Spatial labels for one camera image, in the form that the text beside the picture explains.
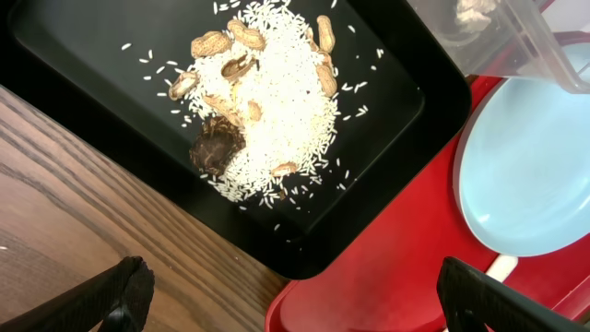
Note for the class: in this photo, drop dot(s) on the light blue plate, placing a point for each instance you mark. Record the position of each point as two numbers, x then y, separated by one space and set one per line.
521 173

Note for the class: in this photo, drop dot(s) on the black waste tray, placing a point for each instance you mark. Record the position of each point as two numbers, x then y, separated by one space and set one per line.
99 68

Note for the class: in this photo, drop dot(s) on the clear plastic waste bin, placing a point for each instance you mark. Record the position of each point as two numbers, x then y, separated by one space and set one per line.
526 38

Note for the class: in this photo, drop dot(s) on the food scraps rice and peanuts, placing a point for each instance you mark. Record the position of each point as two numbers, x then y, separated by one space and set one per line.
265 90

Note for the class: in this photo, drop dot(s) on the red serving tray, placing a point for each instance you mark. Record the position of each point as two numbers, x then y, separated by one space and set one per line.
385 280

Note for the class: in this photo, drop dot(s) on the white tissue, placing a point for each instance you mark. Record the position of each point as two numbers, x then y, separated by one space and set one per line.
473 15

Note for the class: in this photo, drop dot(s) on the white plastic fork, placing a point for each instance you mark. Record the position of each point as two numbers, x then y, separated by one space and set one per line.
502 267

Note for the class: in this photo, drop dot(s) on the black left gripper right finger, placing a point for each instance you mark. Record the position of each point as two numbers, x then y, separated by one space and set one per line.
474 302

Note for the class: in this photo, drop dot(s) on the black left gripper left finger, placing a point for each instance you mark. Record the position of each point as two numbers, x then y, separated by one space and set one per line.
118 299

